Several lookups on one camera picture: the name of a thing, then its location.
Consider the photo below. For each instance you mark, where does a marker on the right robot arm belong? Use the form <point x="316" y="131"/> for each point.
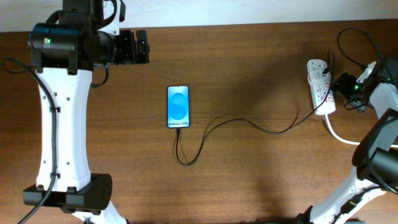
<point x="374" y="160"/>

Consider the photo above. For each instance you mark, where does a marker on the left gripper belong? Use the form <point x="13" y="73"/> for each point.
<point x="130" y="55"/>

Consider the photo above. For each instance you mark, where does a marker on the white power strip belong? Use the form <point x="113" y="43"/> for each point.
<point x="319" y="79"/>

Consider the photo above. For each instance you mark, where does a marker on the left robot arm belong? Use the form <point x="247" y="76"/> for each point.
<point x="65" y="50"/>

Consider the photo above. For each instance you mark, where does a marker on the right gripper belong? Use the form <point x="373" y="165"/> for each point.
<point x="339" y="85"/>

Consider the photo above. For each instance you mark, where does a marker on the blue Galaxy smartphone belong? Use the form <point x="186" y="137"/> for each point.
<point x="178" y="107"/>

